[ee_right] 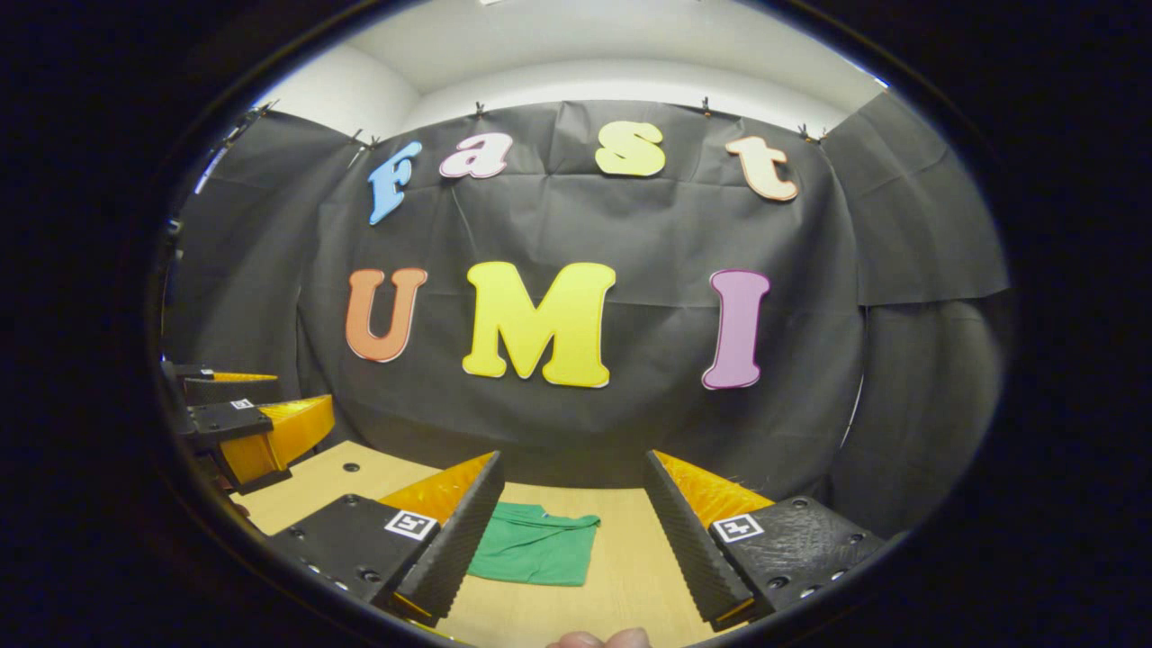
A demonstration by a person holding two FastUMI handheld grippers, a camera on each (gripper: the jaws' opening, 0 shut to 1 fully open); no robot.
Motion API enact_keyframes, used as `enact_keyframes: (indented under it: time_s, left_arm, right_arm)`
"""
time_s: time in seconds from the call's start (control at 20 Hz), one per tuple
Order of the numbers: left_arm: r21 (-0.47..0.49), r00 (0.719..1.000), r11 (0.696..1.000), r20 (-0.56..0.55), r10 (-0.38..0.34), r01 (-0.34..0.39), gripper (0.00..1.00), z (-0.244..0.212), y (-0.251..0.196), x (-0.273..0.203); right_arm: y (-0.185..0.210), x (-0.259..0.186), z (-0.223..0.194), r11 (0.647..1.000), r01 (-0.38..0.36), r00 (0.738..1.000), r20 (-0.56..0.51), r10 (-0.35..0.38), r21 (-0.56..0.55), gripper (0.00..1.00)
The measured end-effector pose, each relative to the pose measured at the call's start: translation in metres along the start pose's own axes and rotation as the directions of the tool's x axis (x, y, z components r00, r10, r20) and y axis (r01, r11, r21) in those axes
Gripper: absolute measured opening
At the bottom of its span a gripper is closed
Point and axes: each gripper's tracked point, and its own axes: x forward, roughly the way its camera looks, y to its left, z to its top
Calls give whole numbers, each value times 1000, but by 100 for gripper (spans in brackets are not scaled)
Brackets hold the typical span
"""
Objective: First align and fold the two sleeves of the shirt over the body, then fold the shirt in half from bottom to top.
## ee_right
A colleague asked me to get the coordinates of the black backdrop cloth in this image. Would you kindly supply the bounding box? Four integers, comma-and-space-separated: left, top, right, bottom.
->
162, 90, 1011, 541

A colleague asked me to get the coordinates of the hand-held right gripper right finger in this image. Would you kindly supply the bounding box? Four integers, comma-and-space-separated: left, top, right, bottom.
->
643, 448, 901, 633

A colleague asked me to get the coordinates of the green T-shirt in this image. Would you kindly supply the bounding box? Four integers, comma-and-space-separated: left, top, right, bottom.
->
466, 502, 602, 588

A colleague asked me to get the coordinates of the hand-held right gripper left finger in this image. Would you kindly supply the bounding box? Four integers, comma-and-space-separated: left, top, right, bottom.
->
268, 450, 507, 629

